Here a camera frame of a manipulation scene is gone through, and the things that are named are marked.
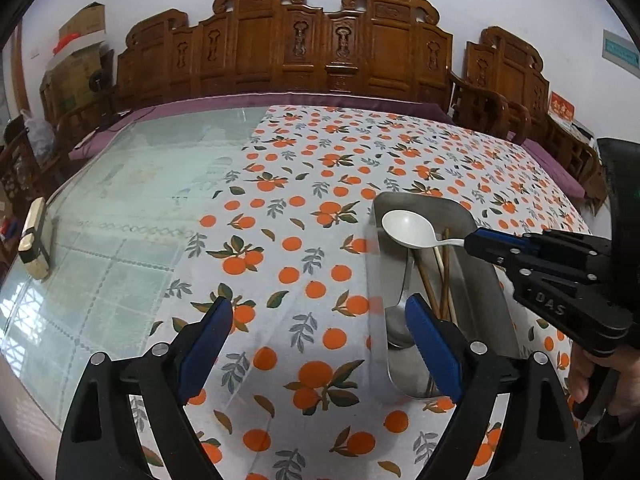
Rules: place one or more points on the large cardboard box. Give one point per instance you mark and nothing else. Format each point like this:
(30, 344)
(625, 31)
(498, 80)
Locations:
(75, 80)

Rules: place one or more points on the light wooden chopstick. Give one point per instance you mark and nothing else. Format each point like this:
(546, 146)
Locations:
(439, 275)

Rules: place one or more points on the black fan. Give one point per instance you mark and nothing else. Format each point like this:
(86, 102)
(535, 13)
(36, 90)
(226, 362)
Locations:
(96, 80)

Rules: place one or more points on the grey plastic bag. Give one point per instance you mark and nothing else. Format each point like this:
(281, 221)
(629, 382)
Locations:
(37, 132)

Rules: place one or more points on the carved wooden armchair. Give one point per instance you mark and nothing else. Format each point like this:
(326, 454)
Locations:
(510, 75)

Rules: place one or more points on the wall electrical box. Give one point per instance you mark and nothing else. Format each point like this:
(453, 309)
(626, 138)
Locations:
(620, 50)

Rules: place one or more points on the metal spoon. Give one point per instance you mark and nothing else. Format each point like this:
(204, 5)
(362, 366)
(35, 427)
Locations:
(397, 327)

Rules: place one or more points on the wooden chair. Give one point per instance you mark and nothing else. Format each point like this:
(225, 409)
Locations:
(20, 170)

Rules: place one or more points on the carved wooden sofa bench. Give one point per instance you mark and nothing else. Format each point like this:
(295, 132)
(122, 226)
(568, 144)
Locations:
(260, 50)

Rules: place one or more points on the small cardboard box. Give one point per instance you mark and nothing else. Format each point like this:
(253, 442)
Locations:
(82, 20)

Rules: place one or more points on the red plastic item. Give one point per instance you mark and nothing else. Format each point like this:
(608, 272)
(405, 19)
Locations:
(66, 42)

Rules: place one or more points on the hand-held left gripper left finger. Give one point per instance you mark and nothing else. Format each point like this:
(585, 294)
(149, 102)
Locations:
(205, 345)

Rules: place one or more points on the beige block with black band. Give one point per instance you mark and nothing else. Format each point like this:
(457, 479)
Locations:
(34, 240)

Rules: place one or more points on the purple armchair cushion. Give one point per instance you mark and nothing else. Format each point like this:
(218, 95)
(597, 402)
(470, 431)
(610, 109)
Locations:
(555, 165)

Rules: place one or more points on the rectangular metal tray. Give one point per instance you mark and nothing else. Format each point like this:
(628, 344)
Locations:
(480, 310)

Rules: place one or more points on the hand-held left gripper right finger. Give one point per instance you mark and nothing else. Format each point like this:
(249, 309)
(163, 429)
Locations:
(432, 350)

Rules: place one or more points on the orange fruit print tablecloth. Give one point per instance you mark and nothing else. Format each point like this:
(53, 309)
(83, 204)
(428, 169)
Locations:
(300, 240)

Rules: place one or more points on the red box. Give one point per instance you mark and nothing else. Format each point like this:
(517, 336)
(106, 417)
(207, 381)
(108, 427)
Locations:
(562, 106)

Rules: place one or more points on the person's right hand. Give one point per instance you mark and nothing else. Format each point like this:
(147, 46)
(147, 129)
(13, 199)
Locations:
(581, 376)

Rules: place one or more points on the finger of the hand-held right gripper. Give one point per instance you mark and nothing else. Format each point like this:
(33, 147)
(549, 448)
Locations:
(505, 236)
(487, 249)

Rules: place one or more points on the white spoon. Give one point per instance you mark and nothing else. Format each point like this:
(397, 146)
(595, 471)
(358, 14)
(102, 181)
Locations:
(407, 227)

